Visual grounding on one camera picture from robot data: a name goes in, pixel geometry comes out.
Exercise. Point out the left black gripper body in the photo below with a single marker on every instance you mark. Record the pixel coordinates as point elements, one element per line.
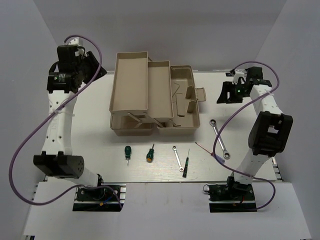
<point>89,67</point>

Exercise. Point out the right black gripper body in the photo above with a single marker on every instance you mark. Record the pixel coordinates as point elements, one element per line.
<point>236,92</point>

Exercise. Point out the large silver ratchet wrench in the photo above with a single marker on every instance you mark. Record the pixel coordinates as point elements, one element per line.
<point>226,154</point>

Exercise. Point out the beige plastic toolbox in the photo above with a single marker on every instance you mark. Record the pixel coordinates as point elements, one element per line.
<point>148,95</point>

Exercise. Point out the red blue screwdriver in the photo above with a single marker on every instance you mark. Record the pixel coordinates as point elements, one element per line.
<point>216,157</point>

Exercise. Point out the small silver ratchet wrench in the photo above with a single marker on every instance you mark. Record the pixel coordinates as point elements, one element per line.
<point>174,148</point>

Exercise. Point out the stubby green screwdriver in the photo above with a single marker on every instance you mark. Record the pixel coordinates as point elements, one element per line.
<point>127,152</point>

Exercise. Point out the black green precision screwdriver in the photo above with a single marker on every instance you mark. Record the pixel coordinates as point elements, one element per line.
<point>185,170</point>

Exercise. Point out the green orange screwdriver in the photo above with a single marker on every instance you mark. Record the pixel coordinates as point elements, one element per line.
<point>150,154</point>

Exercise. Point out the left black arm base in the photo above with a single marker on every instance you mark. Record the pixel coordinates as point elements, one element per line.
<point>106,199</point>

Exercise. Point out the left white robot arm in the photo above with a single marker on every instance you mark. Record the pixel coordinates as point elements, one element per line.
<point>75,66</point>

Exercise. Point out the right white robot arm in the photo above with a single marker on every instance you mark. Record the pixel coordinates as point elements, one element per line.
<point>270,131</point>

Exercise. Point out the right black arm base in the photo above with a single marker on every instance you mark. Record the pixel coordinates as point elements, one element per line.
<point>224,200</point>

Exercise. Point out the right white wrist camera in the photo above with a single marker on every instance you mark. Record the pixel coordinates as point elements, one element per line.
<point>238,77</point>

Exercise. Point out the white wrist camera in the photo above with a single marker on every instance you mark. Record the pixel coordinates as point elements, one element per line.
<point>75,41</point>
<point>238,77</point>

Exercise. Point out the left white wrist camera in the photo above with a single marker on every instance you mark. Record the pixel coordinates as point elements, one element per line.
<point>75,41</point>

